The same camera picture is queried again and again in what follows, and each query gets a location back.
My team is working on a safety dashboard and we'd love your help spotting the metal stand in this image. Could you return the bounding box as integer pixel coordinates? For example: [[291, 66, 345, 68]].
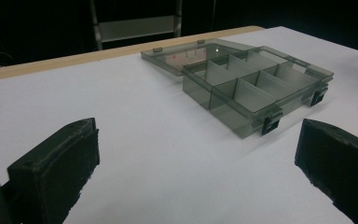
[[89, 0, 184, 51]]

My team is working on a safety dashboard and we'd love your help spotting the grey transparent compartment box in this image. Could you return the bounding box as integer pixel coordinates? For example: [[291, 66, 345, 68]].
[[140, 37, 335, 140]]

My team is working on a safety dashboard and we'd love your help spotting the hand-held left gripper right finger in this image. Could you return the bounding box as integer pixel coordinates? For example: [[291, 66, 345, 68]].
[[294, 118, 358, 224]]

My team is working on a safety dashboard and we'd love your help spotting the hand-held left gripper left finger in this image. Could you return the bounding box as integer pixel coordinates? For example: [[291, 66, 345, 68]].
[[7, 117, 101, 224]]

